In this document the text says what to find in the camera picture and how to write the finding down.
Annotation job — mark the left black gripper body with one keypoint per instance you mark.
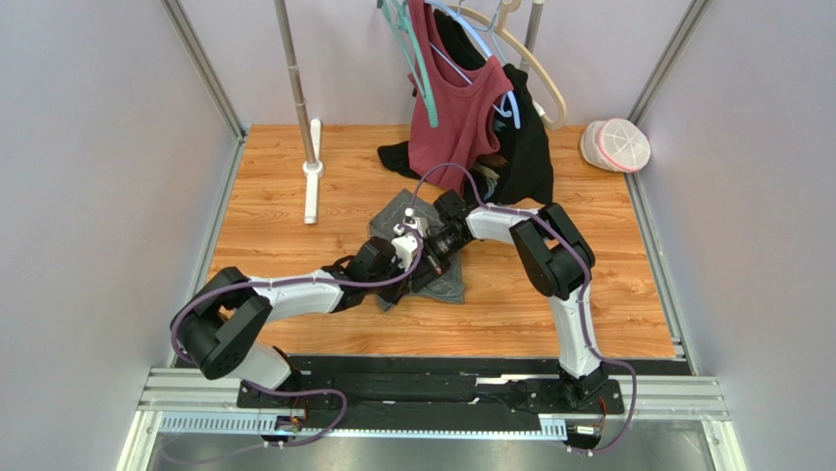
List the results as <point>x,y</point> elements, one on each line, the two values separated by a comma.
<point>390,292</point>

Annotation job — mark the light blue plastic hanger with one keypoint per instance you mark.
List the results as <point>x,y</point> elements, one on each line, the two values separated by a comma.
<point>463,50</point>

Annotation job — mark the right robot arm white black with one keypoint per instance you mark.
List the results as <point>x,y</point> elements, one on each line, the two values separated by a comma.
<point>557,261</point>

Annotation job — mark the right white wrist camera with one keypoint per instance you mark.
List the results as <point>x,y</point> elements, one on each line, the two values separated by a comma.
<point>412,220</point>

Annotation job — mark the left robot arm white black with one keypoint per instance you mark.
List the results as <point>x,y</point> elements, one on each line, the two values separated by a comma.
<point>217,330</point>

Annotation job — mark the beige wooden hanger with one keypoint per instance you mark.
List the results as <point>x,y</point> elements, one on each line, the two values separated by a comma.
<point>496,25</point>

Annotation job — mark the maroon tank top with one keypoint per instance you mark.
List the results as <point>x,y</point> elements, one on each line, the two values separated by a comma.
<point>464,104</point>

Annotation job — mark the grey cloth napkin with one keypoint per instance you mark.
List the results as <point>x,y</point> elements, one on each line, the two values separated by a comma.
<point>449,287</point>

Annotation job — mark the white rack base foot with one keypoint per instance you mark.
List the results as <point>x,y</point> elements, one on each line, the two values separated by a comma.
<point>313,169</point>

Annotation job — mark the grey rack pole right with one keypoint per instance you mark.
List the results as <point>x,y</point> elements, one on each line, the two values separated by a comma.
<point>533,24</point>

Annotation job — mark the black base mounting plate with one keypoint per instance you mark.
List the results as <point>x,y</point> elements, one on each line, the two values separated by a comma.
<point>426,394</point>

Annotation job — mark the black t-shirt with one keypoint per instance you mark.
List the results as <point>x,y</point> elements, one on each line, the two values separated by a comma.
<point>521,168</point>

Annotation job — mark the grey rack pole left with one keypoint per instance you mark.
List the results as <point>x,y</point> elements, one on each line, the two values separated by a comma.
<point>292,65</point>

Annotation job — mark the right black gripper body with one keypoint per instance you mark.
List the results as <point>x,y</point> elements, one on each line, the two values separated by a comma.
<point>430,247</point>

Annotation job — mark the teal plastic hanger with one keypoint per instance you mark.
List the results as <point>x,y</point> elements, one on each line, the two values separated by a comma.
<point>397,16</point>

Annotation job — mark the grey rack pole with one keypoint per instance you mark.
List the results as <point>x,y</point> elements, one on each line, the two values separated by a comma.
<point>533,24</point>
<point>292,65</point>

